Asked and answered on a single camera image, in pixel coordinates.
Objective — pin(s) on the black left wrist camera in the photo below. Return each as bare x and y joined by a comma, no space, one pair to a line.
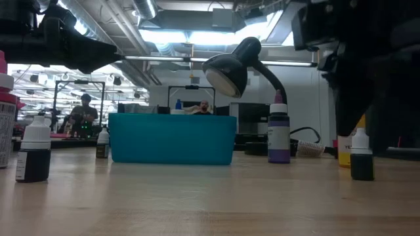
59,16

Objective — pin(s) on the black background rig frame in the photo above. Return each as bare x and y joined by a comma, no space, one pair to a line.
192,87
80,82

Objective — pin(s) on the red cup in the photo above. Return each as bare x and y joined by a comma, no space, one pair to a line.
335,143

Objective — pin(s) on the dark equipment cabinet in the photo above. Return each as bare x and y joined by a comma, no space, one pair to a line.
252,118

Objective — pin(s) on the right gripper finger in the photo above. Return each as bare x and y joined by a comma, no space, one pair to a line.
351,98
390,105

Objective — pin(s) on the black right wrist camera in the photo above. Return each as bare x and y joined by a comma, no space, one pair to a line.
313,29

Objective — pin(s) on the blue food coloring bottle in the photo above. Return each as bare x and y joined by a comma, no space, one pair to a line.
178,105

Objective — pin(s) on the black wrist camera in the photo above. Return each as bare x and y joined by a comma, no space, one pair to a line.
313,29
59,16

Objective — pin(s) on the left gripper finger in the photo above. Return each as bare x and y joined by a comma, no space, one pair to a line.
92,68
88,50

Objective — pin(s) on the black desk lamp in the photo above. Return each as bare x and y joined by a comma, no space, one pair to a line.
229,69

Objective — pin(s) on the person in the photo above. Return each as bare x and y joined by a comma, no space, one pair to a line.
82,114
204,106

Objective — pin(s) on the purple food coloring bottle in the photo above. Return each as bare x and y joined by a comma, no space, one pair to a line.
279,150

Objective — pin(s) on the dark background side table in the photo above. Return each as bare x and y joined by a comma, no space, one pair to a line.
400,154

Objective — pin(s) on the long ceiling light bar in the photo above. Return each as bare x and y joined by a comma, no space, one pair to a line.
157,58

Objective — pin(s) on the teal plastic bin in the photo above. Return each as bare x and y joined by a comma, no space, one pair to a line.
170,141

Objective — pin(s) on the pink food coloring bottle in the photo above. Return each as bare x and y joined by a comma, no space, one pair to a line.
6,131

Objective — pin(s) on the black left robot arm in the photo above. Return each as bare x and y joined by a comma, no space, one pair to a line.
19,49

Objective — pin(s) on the small white-capped dropper bottle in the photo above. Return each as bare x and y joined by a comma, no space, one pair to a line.
362,167
102,150
33,167

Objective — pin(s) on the yellow food coloring bottle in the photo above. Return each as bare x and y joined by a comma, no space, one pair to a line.
344,160

